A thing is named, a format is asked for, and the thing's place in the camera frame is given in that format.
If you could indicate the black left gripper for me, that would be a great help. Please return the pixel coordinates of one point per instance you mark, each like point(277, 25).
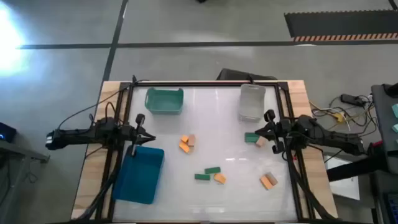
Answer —
point(130, 137)

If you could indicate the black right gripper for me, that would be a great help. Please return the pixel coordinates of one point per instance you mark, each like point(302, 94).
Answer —
point(280, 130)

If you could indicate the natural wooden block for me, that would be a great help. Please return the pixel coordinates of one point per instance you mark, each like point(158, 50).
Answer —
point(260, 142)
point(272, 178)
point(191, 140)

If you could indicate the green wooden block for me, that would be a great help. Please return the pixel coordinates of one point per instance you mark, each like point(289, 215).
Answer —
point(202, 177)
point(250, 135)
point(212, 170)
point(249, 140)

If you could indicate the small orange wooden block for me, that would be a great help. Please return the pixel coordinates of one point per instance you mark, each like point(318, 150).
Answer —
point(185, 138)

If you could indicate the blue plastic bin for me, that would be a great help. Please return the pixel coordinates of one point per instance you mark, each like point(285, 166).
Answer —
point(140, 177)

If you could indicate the orange triangular wooden block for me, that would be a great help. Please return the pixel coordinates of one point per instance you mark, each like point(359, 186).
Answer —
point(219, 178)

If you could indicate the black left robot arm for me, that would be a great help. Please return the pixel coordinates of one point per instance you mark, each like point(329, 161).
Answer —
point(77, 137)

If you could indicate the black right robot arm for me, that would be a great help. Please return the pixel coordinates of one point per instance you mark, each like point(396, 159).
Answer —
point(326, 137)

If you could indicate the white plastic bin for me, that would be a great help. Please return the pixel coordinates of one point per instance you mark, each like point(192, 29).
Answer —
point(252, 102)

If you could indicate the teal plastic bin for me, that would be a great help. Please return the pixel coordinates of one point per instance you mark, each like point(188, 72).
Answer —
point(164, 102)

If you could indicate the black box behind table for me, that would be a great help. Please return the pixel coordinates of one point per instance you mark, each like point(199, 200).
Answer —
point(236, 74)

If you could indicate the yellow plug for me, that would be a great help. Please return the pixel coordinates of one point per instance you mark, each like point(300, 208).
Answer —
point(339, 118)

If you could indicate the black power strip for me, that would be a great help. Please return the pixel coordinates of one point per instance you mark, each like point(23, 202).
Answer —
point(351, 99)

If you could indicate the white paper sheet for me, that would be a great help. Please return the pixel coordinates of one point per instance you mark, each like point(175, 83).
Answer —
point(342, 189)

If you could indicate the black beam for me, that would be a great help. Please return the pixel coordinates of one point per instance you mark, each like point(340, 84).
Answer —
point(354, 169)

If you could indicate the red item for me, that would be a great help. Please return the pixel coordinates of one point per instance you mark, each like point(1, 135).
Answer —
point(377, 144)

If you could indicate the gray side table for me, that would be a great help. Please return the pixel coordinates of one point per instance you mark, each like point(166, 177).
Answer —
point(384, 124)

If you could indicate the gray metal table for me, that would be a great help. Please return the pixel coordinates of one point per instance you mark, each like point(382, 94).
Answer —
point(18, 149)

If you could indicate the teal item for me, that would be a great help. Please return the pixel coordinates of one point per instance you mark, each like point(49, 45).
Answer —
point(395, 110)
point(395, 128)

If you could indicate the black hazard-striped floor mat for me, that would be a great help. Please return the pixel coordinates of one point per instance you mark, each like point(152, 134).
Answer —
point(342, 23)

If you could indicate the black device with blue light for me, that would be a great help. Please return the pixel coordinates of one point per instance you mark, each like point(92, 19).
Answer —
point(7, 132)

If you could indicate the black aluminium table frame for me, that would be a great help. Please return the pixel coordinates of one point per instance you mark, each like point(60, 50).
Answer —
point(202, 84)

